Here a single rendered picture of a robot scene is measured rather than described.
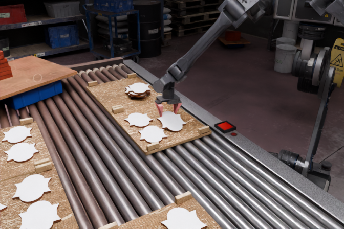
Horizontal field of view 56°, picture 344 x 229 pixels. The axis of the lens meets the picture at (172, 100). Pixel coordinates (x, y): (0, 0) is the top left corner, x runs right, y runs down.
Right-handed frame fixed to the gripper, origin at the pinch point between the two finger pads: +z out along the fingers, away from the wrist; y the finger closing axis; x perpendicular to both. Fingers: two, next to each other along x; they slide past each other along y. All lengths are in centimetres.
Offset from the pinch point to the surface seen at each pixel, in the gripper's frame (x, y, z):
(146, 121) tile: 2.3, -10.3, 3.0
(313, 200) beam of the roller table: -69, 27, 9
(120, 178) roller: -30.6, -32.5, 9.5
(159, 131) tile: -8.7, -7.9, 3.7
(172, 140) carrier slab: -16.7, -4.6, 5.1
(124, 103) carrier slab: 27.9, -14.5, 2.5
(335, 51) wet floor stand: 171, 319, 26
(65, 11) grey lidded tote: 442, 1, -8
